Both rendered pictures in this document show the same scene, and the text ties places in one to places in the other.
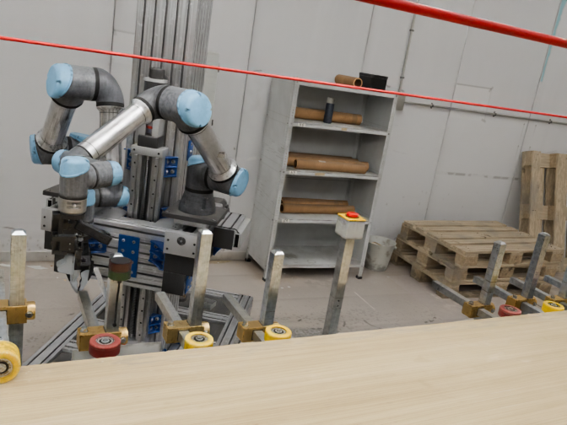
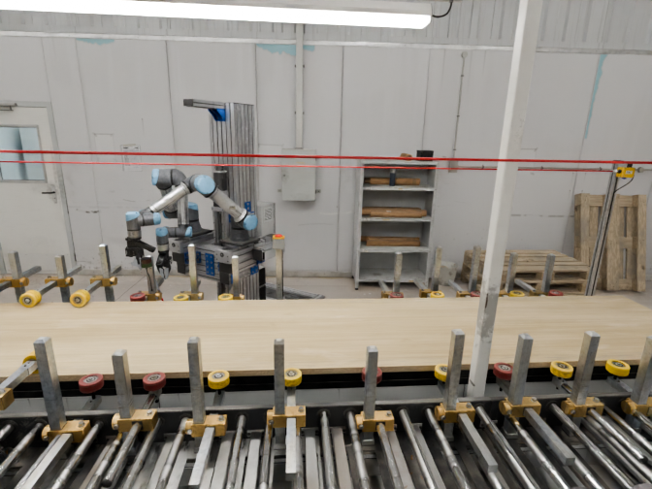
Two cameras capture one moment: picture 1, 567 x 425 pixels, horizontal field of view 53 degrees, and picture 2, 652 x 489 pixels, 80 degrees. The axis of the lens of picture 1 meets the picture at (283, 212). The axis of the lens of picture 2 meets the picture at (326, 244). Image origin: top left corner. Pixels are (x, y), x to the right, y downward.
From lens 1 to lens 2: 141 cm
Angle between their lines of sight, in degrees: 23
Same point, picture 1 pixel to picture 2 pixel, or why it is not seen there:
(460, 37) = (501, 114)
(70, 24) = not seen: hidden behind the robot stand
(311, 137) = (389, 196)
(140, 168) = (216, 218)
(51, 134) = not seen: hidden behind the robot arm
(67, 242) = (132, 250)
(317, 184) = (397, 226)
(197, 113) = (204, 186)
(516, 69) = (559, 132)
